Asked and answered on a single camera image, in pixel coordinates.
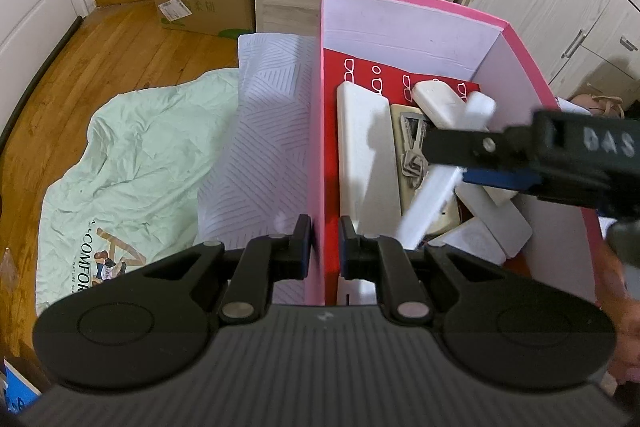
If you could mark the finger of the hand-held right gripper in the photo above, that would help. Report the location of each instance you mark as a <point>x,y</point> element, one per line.
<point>505,179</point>
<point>475,148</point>

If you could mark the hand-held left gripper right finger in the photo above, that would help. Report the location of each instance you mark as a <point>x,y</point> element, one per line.
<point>349,252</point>

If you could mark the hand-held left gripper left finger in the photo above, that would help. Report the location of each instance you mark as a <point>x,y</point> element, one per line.
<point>301,252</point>

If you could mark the white power adapter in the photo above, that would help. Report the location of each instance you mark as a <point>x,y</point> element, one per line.
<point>465,239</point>
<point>500,229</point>
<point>500,197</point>

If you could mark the white rounded remote control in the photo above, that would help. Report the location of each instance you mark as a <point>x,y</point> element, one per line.
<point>440,102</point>

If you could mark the metal keys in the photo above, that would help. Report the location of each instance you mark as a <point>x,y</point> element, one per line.
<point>415,169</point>

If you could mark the metal keyring clip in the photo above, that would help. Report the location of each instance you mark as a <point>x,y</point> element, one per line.
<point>412,129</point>

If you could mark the off-white slim remote control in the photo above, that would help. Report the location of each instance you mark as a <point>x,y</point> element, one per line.
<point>430,202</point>

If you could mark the cream remote control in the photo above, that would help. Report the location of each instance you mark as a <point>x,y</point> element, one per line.
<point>442,219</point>

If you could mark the white thick remote control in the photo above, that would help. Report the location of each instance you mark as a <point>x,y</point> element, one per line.
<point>367,157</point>

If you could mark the pink shoe box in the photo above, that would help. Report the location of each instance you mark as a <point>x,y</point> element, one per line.
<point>400,22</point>

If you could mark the person's right hand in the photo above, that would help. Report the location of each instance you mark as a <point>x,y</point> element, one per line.
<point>630,307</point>

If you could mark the tan handbag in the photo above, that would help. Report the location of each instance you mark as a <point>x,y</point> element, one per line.
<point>600,104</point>

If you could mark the red printed paper sheet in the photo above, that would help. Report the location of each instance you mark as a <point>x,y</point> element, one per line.
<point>360,67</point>

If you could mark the blue box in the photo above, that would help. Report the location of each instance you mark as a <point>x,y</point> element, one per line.
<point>17,387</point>

